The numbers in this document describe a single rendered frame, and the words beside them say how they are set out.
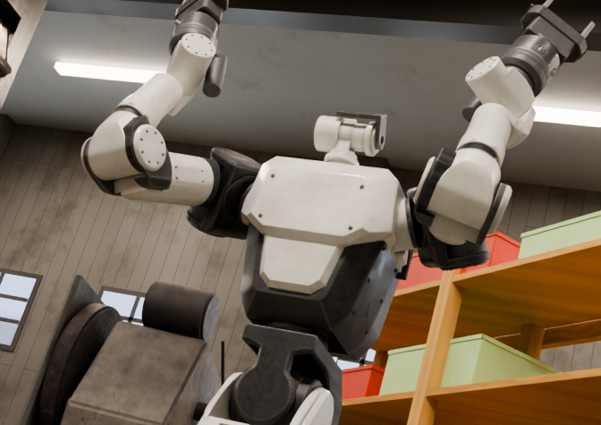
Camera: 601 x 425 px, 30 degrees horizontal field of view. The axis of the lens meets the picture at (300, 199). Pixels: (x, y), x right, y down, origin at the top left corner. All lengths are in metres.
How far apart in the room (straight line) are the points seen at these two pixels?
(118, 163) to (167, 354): 4.78
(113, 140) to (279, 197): 0.30
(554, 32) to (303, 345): 0.68
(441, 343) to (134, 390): 2.62
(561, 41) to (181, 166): 0.68
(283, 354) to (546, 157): 7.39
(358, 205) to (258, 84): 7.32
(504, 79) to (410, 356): 2.69
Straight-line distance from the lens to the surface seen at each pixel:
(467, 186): 1.65
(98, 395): 6.44
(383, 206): 1.90
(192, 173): 1.97
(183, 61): 2.04
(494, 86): 1.85
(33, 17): 3.11
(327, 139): 2.04
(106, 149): 1.88
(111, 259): 10.34
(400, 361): 4.49
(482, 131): 1.72
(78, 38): 9.52
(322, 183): 1.92
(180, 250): 10.09
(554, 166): 9.26
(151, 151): 1.86
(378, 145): 2.02
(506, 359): 4.18
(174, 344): 6.66
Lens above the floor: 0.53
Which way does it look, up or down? 23 degrees up
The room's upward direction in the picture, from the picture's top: 17 degrees clockwise
